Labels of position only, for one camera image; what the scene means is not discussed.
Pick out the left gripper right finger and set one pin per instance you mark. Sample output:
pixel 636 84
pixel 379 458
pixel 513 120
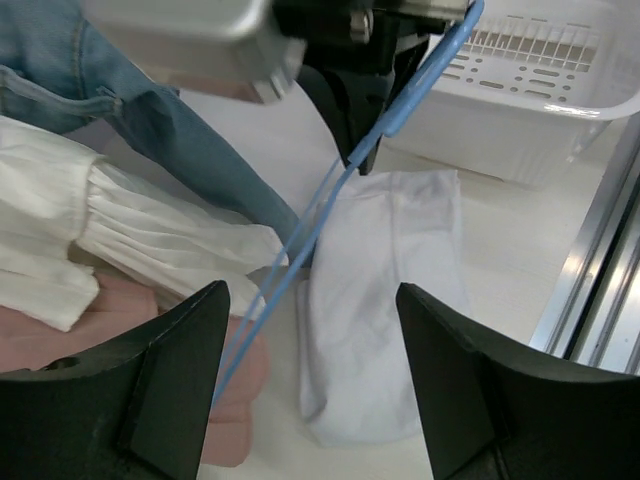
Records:
pixel 493 408

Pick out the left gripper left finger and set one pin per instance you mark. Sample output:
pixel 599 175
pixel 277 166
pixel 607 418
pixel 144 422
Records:
pixel 134 407

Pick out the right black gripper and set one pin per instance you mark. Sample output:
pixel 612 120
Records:
pixel 360 39

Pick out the blue hanger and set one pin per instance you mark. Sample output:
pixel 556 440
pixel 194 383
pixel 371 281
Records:
pixel 325 200

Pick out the light blue white skirt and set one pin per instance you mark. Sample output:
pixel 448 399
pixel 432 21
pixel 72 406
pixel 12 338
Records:
pixel 383 230

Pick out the blue denim skirt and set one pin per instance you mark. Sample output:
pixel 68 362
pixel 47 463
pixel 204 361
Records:
pixel 59 73

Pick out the pink dress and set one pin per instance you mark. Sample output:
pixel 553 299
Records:
pixel 121 306

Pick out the white plastic basket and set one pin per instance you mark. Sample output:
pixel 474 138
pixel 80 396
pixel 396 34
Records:
pixel 533 86

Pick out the white ruffled blouse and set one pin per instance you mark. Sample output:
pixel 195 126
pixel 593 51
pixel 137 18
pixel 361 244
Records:
pixel 56 193

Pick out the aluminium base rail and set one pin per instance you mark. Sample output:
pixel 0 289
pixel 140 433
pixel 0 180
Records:
pixel 592 317

